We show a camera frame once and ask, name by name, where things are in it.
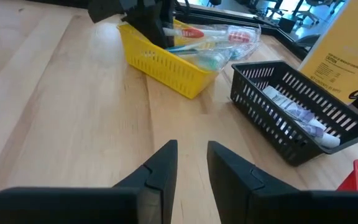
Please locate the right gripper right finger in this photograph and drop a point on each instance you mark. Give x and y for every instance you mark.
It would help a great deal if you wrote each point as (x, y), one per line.
(235, 186)

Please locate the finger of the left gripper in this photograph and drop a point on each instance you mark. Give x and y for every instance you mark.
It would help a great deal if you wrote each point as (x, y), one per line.
(169, 18)
(149, 28)

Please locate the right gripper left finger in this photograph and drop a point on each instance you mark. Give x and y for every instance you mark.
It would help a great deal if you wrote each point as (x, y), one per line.
(163, 174)

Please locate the red toothbrush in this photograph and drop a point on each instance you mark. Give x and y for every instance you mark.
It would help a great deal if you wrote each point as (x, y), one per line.
(194, 32)

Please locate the green toothbrush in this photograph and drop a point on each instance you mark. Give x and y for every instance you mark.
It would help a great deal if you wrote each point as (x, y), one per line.
(211, 63)

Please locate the blue toothbrush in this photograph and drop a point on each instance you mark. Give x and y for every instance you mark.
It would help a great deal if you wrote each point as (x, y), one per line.
(238, 53)

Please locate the small white toothpaste tube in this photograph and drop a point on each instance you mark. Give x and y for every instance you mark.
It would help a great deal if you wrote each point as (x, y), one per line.
(278, 99)
(325, 137)

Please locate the yellow plastic basket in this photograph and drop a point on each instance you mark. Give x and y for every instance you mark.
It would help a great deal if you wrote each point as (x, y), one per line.
(166, 71)

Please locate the black plastic basket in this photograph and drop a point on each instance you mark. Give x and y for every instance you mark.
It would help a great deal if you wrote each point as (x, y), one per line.
(294, 157)

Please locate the red plastic basket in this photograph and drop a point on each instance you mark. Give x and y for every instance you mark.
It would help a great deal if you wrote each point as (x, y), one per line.
(357, 177)

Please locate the grey office chair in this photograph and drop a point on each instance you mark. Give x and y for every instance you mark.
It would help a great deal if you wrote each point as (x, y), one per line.
(306, 12)

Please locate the white yellow wipes canister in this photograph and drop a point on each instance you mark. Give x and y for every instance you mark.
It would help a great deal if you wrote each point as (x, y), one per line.
(346, 46)

